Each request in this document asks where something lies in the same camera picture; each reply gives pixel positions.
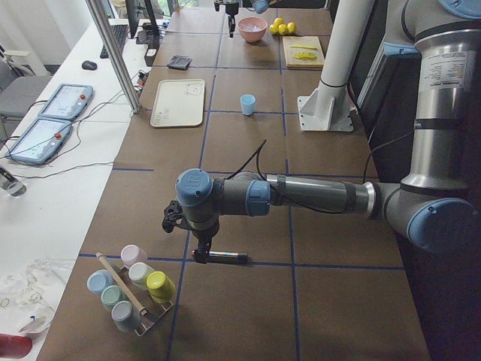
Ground pink plastic cup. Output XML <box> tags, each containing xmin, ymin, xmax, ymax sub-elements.
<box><xmin>120</xmin><ymin>244</ymin><xmax>147</xmax><ymax>269</ymax></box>

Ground green plastic cup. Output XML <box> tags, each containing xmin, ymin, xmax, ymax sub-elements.
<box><xmin>101</xmin><ymin>284</ymin><xmax>126</xmax><ymax>312</ymax></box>

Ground wooden cutting board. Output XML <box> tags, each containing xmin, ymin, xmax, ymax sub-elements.
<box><xmin>283</xmin><ymin>36</ymin><xmax>325</xmax><ymax>68</ymax></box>

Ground blue plastic cup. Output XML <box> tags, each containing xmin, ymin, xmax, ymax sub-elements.
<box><xmin>86</xmin><ymin>269</ymin><xmax>114</xmax><ymax>295</ymax></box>

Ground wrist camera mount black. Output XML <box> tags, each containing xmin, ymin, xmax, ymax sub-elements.
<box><xmin>162</xmin><ymin>200</ymin><xmax>184</xmax><ymax>233</ymax></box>

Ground teach pendant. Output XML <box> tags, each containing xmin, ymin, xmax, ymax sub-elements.
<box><xmin>38</xmin><ymin>83</ymin><xmax>94</xmax><ymax>121</ymax></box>
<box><xmin>6</xmin><ymin>117</ymin><xmax>72</xmax><ymax>165</ymax></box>

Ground black computer mouse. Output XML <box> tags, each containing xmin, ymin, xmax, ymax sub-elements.
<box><xmin>81</xmin><ymin>60</ymin><xmax>98</xmax><ymax>71</ymax></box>

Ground aluminium frame post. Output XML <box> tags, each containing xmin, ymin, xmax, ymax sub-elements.
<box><xmin>86</xmin><ymin>0</ymin><xmax>141</xmax><ymax>114</ymax></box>

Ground red can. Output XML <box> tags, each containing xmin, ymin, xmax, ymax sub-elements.
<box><xmin>0</xmin><ymin>333</ymin><xmax>33</xmax><ymax>359</ymax></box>

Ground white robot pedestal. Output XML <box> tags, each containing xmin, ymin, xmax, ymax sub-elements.
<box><xmin>297</xmin><ymin>0</ymin><xmax>377</xmax><ymax>132</ymax></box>

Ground yellow-green plastic cup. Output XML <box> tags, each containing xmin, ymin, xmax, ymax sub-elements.
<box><xmin>146</xmin><ymin>271</ymin><xmax>176</xmax><ymax>304</ymax></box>

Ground lemon slices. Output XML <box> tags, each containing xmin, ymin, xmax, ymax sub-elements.
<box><xmin>294</xmin><ymin>51</ymin><xmax>317</xmax><ymax>60</ymax></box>

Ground pink bowl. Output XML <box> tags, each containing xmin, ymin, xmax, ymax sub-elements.
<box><xmin>237</xmin><ymin>17</ymin><xmax>268</xmax><ymax>43</ymax></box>

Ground black keyboard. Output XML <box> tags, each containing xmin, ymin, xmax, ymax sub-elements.
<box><xmin>99</xmin><ymin>24</ymin><xmax>129</xmax><ymax>59</ymax></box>

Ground clear plastic bag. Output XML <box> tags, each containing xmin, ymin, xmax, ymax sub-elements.
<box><xmin>1</xmin><ymin>259</ymin><xmax>74</xmax><ymax>335</ymax></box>

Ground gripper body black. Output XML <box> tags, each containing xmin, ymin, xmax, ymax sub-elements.
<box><xmin>224</xmin><ymin>0</ymin><xmax>238</xmax><ymax>16</ymax></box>
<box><xmin>192</xmin><ymin>221</ymin><xmax>219</xmax><ymax>244</ymax></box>

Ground grey folded cloth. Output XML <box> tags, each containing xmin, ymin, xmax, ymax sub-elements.
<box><xmin>167</xmin><ymin>55</ymin><xmax>192</xmax><ymax>71</ymax></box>

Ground steel muddler black tip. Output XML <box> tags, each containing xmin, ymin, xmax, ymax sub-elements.
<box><xmin>206</xmin><ymin>250</ymin><xmax>249</xmax><ymax>264</ymax></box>

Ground cream bear tray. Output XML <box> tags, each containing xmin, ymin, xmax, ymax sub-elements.
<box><xmin>150</xmin><ymin>79</ymin><xmax>205</xmax><ymax>128</ymax></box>

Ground light blue cup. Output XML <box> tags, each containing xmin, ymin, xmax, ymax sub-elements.
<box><xmin>240</xmin><ymin>94</ymin><xmax>256</xmax><ymax>116</ymax></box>

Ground grey-blue plastic cup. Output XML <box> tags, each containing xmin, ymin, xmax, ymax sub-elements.
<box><xmin>111</xmin><ymin>300</ymin><xmax>141</xmax><ymax>332</ymax></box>

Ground white plastic cup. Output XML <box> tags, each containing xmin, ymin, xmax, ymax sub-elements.
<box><xmin>129</xmin><ymin>262</ymin><xmax>155</xmax><ymax>290</ymax></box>

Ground clear acrylic cup rack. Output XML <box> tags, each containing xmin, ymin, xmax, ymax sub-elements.
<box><xmin>96</xmin><ymin>253</ymin><xmax>174</xmax><ymax>337</ymax></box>

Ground yellow lemon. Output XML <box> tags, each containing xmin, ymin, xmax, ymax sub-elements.
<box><xmin>286</xmin><ymin>22</ymin><xmax>297</xmax><ymax>34</ymax></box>
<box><xmin>269</xmin><ymin>23</ymin><xmax>279</xmax><ymax>35</ymax></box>
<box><xmin>277</xmin><ymin>24</ymin><xmax>289</xmax><ymax>36</ymax></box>
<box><xmin>274</xmin><ymin>17</ymin><xmax>284</xmax><ymax>26</ymax></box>

